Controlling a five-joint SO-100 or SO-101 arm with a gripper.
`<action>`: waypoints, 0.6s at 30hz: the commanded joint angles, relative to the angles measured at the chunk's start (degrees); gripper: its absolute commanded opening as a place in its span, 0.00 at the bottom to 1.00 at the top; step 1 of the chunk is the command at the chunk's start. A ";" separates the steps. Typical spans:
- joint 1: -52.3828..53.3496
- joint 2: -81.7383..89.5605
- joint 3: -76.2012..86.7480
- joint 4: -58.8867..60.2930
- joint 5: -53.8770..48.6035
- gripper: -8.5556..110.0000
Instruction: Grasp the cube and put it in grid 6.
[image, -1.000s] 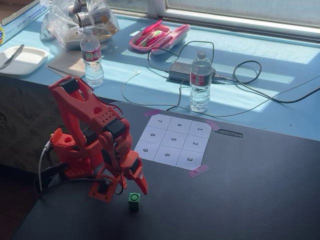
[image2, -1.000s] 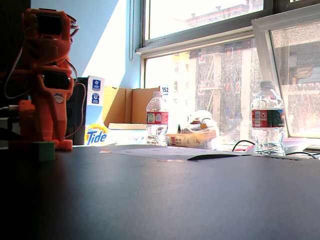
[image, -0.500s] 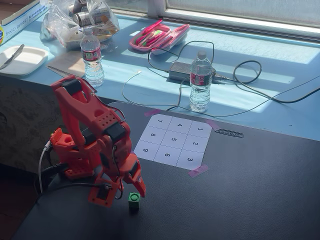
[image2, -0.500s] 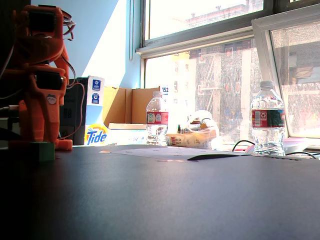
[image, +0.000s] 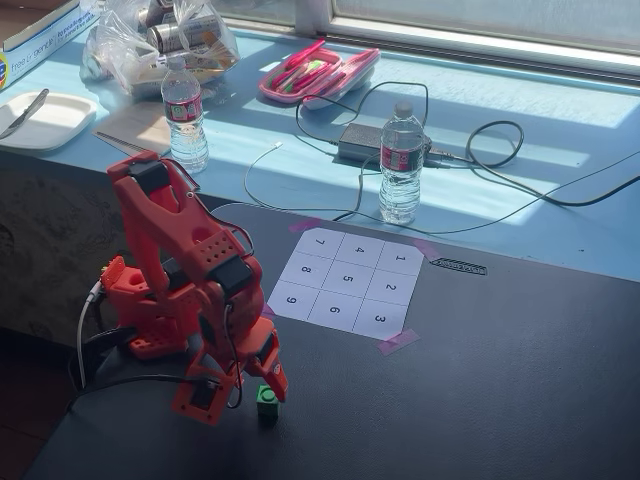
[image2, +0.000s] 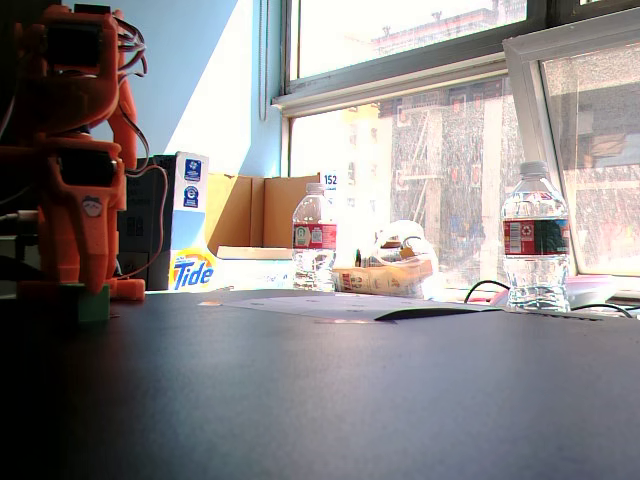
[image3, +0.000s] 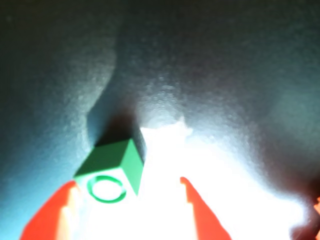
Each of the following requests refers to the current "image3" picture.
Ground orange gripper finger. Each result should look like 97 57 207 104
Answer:
179 176 233 240
19 180 81 240

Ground green cube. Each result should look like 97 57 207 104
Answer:
73 138 146 204

